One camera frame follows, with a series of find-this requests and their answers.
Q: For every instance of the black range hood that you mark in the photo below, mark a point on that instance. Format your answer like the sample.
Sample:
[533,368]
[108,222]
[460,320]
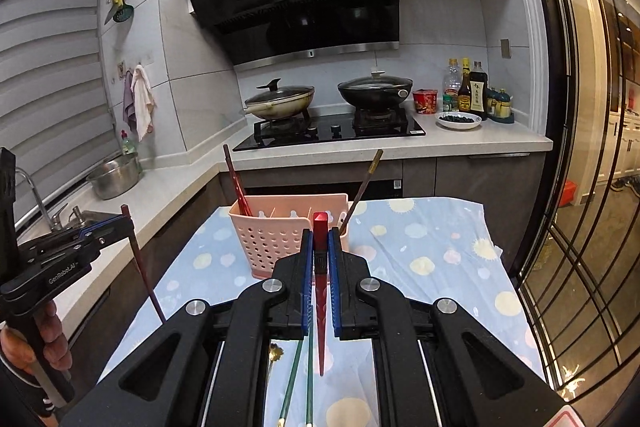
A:
[258,33]

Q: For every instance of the black gas stove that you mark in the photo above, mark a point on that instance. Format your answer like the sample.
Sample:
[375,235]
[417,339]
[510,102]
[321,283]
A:
[304,129]

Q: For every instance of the bright red chopstick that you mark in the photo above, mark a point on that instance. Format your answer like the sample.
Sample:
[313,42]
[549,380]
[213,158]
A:
[320,230]

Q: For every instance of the dark brown chopstick gold band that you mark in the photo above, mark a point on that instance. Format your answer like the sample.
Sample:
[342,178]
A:
[363,187]

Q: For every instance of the dark soy sauce bottle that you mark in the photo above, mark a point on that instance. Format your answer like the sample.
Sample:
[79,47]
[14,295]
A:
[478,85]

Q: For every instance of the gold flower spoon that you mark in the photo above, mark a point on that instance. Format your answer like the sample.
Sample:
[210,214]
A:
[275,352]

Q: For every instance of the white plate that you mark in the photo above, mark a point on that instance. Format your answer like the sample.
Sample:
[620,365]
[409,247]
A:
[458,121]

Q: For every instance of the blue planet pattern tablecloth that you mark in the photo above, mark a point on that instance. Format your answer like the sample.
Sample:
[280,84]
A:
[428,248]

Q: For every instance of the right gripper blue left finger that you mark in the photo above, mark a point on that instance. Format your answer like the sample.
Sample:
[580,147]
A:
[306,254]

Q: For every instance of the purple hanging towel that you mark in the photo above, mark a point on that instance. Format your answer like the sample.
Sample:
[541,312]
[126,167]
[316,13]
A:
[128,111]

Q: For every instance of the steel pot on counter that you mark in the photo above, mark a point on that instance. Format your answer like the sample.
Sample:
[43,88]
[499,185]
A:
[115,177]

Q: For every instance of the black wok with lid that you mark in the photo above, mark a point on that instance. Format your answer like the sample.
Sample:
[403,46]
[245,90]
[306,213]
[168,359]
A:
[378,91]

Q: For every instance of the white hanging towel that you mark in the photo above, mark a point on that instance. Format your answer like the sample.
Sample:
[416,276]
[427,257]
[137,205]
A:
[144,103]

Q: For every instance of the beige wok with lid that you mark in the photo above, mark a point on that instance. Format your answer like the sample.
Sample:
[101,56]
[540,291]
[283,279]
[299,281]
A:
[273,102]

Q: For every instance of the clear oil bottle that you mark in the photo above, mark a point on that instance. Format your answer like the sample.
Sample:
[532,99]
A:
[451,86]

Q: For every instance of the green chopstick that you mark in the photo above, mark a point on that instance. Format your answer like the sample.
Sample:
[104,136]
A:
[309,403]
[290,385]

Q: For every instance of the pink perforated utensil holder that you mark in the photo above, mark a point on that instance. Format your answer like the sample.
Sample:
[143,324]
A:
[274,229]

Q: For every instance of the amber sauce bottle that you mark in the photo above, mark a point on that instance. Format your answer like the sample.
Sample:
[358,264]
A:
[464,93]

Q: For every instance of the red instant noodle cup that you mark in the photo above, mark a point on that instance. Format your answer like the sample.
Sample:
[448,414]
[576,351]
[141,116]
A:
[425,101]

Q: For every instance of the green dish soap bottle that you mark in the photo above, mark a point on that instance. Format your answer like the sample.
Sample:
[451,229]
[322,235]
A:
[128,146]

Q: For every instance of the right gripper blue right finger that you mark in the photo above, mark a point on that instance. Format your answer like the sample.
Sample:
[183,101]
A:
[335,249]

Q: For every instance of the seasoning jar set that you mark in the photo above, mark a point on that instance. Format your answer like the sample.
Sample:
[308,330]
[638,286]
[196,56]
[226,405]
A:
[500,106]

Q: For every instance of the steel faucet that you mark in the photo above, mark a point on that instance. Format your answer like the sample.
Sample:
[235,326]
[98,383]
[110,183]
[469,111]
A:
[52,221]

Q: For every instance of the dark red chopstick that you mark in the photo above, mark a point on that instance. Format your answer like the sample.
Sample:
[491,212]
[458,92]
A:
[228,159]
[136,251]
[243,203]

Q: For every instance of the green hanging ladle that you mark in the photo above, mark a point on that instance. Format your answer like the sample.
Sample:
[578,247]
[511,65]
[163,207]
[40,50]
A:
[119,12]

